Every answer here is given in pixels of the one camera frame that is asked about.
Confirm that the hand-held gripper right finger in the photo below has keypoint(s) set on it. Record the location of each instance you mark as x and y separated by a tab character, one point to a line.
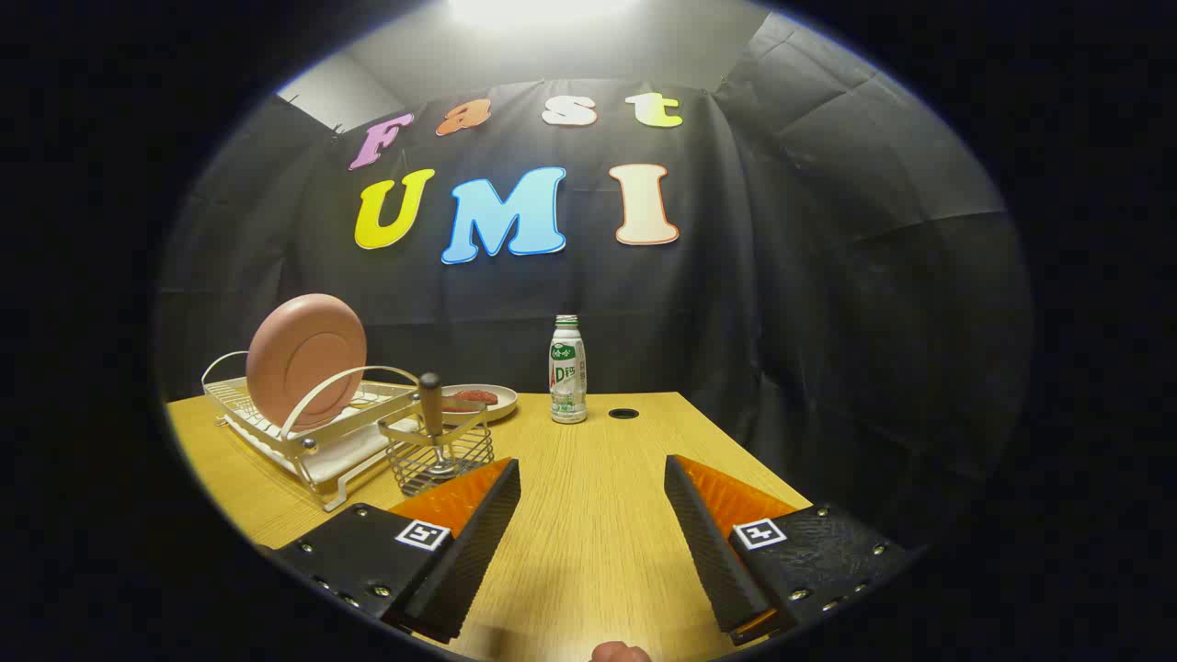
708	552

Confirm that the pink plate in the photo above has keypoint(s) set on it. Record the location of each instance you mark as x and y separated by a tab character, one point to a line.
294	359

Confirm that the black backdrop cloth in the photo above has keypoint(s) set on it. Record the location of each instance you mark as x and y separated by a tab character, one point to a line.
782	276

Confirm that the beige round plate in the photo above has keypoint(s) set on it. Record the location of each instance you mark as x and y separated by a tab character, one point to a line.
506	403

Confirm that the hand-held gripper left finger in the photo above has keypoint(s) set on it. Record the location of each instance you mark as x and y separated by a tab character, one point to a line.
478	552

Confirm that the white ribbed drain tray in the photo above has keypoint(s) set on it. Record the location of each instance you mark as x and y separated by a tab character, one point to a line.
345	455

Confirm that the red meat slice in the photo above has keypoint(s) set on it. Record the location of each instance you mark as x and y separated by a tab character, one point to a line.
474	397

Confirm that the white green label drink bottle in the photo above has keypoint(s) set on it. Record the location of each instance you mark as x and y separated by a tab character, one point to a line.
567	377

